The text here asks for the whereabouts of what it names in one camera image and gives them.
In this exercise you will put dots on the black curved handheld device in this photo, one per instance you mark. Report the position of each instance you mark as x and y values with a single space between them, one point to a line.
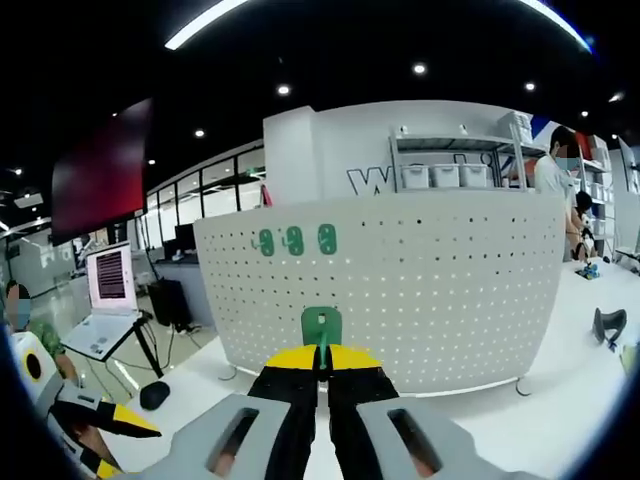
605 322

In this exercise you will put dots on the black computer mouse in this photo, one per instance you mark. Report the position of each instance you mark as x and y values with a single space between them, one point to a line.
154 395

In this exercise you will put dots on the white perforated mounting plate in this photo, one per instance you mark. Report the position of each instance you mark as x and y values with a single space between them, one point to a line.
425 300

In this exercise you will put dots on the metal storage shelf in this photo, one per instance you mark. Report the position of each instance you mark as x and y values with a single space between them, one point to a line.
450 141

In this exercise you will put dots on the white storage bin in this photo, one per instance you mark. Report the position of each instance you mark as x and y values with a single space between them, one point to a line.
416 176
474 175
446 176

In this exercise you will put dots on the green hook assembly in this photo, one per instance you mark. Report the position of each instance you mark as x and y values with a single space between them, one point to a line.
327 239
320 327
267 242
296 241

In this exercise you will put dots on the yellow green cloth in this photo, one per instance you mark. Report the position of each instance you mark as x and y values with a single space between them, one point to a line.
629 357

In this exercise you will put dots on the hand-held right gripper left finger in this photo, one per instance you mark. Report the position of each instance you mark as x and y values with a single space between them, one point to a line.
285 415

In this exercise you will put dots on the dark red wall screen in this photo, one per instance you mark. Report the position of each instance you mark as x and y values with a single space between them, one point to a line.
100 175

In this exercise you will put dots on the white stacked containers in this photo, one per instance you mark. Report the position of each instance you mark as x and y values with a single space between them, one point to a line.
517 125

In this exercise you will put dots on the small blue toy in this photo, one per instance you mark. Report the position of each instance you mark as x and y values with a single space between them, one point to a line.
590 271

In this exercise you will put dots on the laptop stand table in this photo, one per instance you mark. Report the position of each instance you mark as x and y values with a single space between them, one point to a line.
148 351

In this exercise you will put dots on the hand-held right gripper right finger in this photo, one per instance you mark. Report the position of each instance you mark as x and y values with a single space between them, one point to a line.
355 415

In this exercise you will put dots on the white laptop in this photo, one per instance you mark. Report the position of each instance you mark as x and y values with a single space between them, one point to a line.
110 280

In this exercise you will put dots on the black desktop monitor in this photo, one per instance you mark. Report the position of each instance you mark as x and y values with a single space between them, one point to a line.
185 236

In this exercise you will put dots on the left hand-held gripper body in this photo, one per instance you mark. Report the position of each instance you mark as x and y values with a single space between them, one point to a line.
45 380

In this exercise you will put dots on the black computer tower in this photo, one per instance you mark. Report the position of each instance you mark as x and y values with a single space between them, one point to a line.
170 300

